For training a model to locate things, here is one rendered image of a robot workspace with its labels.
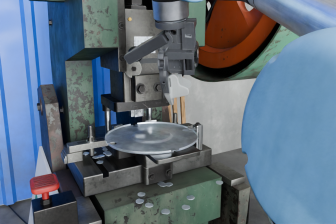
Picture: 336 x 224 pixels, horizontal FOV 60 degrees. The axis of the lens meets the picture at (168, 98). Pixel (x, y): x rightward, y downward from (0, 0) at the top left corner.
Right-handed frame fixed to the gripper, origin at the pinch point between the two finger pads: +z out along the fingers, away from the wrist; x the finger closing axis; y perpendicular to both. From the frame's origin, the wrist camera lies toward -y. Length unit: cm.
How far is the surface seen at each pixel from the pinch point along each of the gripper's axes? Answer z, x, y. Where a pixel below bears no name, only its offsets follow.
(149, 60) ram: -1.6, 20.8, -11.0
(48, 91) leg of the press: 16, 28, -57
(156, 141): 17.3, 4.6, -6.3
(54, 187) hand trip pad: 12.0, -21.1, -22.7
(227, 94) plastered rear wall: 101, 182, 7
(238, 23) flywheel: -5.5, 46.6, 15.5
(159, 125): 23.3, 20.8, -9.9
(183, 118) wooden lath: 84, 114, -22
